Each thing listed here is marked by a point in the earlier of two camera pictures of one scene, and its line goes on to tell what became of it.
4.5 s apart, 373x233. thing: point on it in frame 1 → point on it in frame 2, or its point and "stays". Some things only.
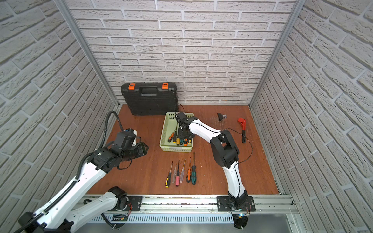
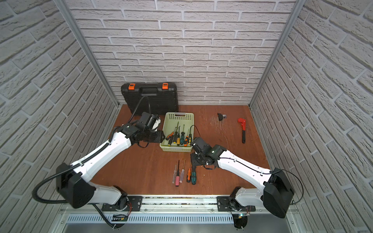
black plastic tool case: [151, 98] stays
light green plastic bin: [169, 126] stays
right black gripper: [182, 136] → [193, 159]
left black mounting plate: [134, 204] stays
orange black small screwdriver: [189, 175] stays
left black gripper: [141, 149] → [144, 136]
